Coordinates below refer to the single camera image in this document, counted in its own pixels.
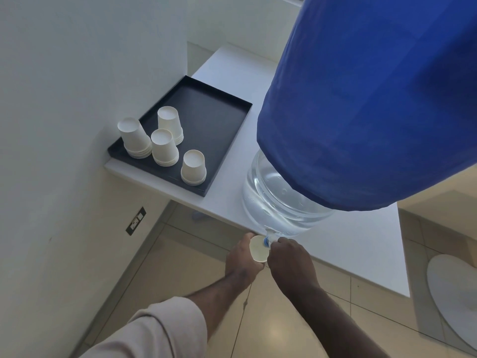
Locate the white round base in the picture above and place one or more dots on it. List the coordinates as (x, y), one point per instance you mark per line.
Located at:
(456, 294)

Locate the person's left hand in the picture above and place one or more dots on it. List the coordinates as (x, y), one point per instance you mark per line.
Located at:
(238, 262)

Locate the person's right fingers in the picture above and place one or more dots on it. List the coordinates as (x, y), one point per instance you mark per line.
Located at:
(283, 246)

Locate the person's left fingers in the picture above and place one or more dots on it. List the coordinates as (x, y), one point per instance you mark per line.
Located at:
(246, 238)

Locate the beige shirt sleeve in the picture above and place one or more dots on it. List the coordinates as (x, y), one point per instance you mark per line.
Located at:
(156, 331)

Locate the person's right forearm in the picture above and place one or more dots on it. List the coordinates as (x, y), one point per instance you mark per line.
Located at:
(335, 324)

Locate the white paper cup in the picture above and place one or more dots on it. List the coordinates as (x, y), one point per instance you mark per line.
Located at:
(258, 249)

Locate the clear water jug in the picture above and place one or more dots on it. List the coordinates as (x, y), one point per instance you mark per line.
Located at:
(275, 205)

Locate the blue cloth jug cover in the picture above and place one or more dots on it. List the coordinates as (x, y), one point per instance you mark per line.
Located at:
(369, 100)

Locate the person's left forearm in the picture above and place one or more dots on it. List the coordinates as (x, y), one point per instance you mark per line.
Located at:
(220, 294)

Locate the white and blue jug tap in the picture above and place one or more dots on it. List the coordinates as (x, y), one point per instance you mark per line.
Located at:
(269, 238)

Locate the person's right hand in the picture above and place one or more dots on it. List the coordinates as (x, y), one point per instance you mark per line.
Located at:
(292, 270)

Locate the stack of white paper cups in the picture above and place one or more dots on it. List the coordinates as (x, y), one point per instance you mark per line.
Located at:
(134, 139)
(164, 149)
(169, 121)
(193, 167)

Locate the black wall socket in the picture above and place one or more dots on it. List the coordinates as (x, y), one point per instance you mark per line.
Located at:
(135, 221)

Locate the black rectangular tray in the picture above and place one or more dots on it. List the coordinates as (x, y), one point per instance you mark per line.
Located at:
(212, 119)

